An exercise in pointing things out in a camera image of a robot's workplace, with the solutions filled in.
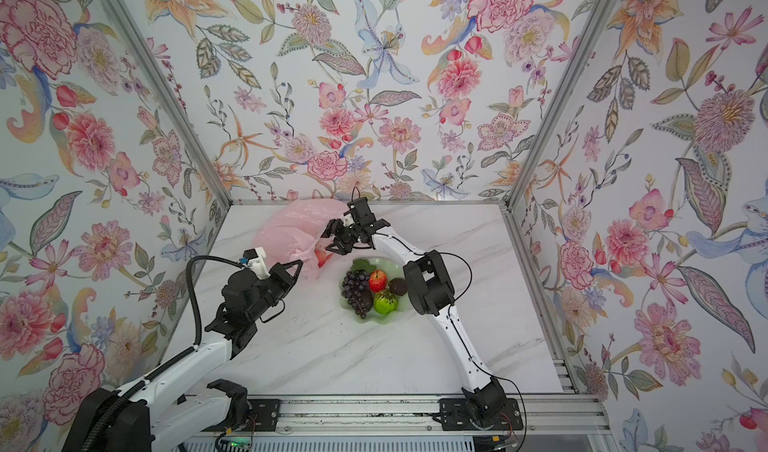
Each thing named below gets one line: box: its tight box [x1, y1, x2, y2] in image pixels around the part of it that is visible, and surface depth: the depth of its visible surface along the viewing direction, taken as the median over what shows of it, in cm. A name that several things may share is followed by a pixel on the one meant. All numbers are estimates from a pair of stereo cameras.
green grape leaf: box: [352, 258, 377, 274], surface depth 97 cm
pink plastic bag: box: [252, 199, 348, 279], surface depth 97 cm
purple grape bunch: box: [341, 269, 373, 319], surface depth 90 cm
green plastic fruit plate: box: [341, 258, 408, 325], surface depth 92 cm
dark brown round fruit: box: [389, 278, 408, 296], surface depth 92 cm
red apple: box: [368, 269, 387, 292], surface depth 95 cm
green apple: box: [373, 290, 399, 315], surface depth 90 cm
